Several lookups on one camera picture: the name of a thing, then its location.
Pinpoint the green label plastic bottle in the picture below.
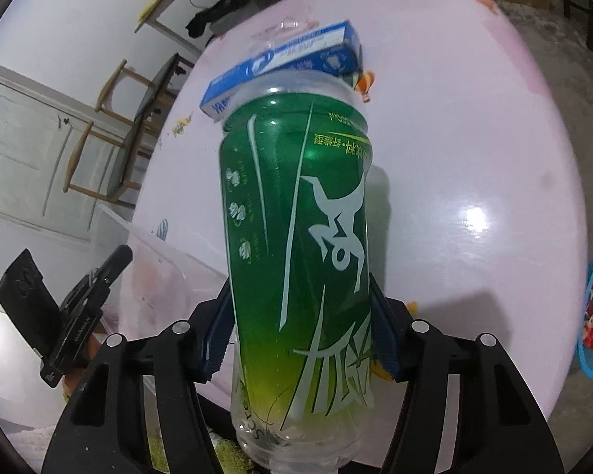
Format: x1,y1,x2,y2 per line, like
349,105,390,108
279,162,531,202
219,71,374,473

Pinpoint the blue white carton box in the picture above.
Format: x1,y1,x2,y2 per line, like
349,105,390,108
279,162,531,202
199,21,362,121

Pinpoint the wooden chair by door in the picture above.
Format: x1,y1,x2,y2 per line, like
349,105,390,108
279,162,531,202
62,54,195,210

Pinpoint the pink patterned tablecloth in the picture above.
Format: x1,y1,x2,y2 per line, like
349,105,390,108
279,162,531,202
132,0,587,414

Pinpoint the black clothing under table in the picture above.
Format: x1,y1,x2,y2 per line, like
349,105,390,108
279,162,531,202
185,0,259,39

